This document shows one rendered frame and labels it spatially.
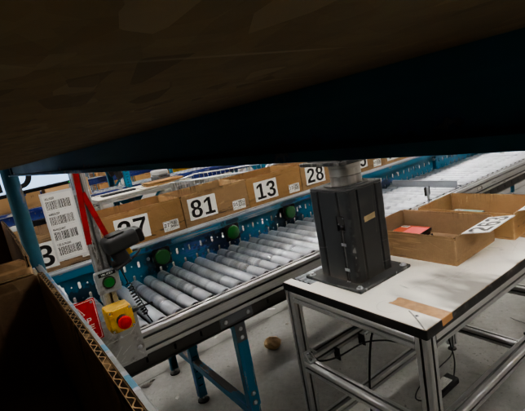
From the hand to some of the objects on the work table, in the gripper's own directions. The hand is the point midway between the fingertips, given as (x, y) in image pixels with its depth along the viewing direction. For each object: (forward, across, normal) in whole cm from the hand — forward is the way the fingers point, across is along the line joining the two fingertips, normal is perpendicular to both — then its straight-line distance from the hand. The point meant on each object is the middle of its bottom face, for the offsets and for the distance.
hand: (113, 171), depth 188 cm
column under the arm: (+21, +116, +11) cm, 118 cm away
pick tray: (+31, +130, +40) cm, 140 cm away
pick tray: (+40, +143, +67) cm, 163 cm away
